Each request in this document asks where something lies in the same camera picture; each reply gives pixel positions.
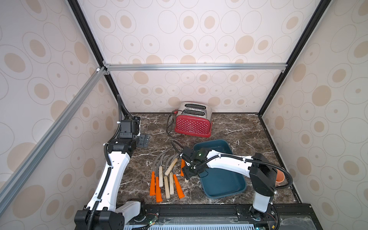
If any orange handle sickle small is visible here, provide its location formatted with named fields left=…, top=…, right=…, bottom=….
left=180, top=159, right=186, bottom=177

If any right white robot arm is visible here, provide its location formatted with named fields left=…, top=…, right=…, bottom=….
left=179, top=147, right=293, bottom=215

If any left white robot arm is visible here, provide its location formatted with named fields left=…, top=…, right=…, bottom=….
left=74, top=96, right=141, bottom=230

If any teal plastic storage box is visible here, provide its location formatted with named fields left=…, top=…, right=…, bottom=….
left=193, top=140, right=247, bottom=199

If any red dotted toaster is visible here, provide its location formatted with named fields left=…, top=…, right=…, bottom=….
left=174, top=102, right=212, bottom=138

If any orange plastic cup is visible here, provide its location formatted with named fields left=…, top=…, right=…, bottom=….
left=275, top=170, right=285, bottom=186

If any wooden handle sickle middle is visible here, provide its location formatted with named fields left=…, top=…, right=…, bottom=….
left=169, top=172, right=174, bottom=195

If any wooden handle sickle diagonal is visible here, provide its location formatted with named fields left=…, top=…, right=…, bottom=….
left=165, top=154, right=180, bottom=176

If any wooden handle sickle lower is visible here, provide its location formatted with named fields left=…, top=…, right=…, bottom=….
left=164, top=156, right=173, bottom=200

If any black toaster power cable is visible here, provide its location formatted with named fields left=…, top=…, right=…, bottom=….
left=166, top=109, right=179, bottom=137

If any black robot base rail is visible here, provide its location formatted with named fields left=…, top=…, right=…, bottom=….
left=125, top=204, right=322, bottom=230

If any aluminium frame rail left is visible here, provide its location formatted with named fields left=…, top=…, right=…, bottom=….
left=1, top=67, right=106, bottom=215

